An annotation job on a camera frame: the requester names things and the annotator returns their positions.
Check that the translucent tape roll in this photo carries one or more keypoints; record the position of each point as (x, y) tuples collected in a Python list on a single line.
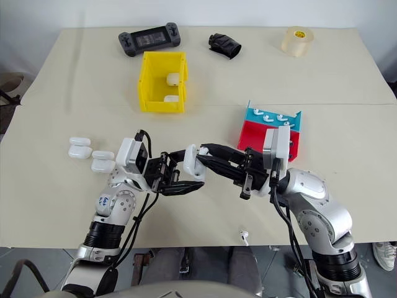
[(294, 46)]

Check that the yellow plastic bin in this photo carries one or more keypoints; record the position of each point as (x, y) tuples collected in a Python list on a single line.
[(147, 77)]

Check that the black handheld game console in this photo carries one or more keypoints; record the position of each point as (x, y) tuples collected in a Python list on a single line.
[(149, 37)]

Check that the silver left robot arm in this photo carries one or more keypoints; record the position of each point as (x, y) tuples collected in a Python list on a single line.
[(122, 205)]

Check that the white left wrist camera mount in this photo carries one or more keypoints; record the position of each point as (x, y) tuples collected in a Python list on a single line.
[(127, 152)]

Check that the white sneaker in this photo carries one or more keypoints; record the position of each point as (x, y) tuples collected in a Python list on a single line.
[(384, 256)]

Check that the black crumpled fabric sleeve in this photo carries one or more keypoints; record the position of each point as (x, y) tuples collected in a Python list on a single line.
[(221, 43)]

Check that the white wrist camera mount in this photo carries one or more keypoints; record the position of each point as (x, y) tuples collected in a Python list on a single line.
[(127, 152), (282, 142)]

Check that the rusty metal table leg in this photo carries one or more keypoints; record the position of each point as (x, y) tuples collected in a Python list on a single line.
[(141, 270)]

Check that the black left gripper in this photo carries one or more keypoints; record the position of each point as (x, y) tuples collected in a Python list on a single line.
[(161, 172)]

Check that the red plastic tray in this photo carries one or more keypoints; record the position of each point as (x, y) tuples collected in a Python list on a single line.
[(251, 136)]

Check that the blue plastic tray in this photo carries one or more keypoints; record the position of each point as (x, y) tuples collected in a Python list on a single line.
[(251, 117)]

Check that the grey stool with black frame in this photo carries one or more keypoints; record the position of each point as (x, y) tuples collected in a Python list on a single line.
[(9, 82)]

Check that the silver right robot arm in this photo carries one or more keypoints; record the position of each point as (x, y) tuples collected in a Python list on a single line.
[(310, 186)]

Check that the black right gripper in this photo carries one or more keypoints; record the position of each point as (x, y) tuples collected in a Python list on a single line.
[(254, 174)]

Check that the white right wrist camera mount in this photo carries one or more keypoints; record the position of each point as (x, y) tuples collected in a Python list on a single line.
[(282, 142)]

